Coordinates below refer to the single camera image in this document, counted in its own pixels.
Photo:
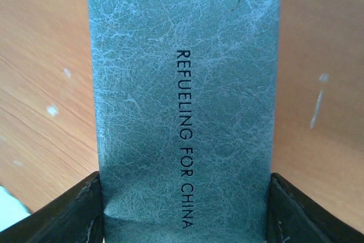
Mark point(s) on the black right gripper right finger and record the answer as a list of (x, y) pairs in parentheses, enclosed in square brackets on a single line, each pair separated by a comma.
[(295, 217)]

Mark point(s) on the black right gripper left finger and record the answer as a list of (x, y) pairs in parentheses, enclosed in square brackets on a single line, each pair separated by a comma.
[(75, 216)]

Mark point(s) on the grey-blue glasses case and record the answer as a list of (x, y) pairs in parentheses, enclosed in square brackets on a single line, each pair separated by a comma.
[(184, 94)]

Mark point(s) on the light blue cleaning cloth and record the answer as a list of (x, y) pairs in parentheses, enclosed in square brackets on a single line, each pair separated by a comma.
[(11, 210)]

